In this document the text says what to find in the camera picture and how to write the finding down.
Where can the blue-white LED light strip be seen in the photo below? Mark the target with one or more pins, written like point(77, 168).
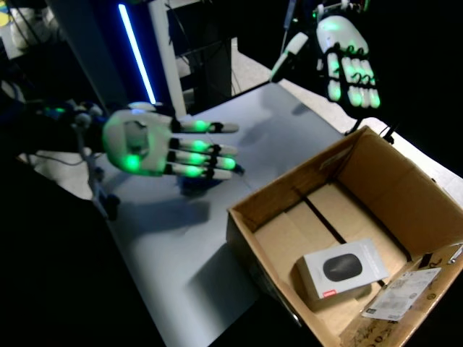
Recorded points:
point(134, 47)

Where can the white shipping label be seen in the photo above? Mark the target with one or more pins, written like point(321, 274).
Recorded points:
point(401, 292)

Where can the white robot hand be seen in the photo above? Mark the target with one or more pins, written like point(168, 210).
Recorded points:
point(119, 144)
point(340, 32)

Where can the black metal rack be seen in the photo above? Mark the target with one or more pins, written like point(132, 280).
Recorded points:
point(213, 72)

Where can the grey mouse box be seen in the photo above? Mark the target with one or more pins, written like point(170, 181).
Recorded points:
point(340, 269)

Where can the white vertical post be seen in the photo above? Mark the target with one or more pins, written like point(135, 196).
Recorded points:
point(164, 54)

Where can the white background object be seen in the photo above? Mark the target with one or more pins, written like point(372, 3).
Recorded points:
point(25, 29)

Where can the brown cardboard box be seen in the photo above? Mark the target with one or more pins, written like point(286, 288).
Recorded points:
point(398, 202)

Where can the grey slanted pillar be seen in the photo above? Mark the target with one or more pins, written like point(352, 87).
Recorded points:
point(83, 43)

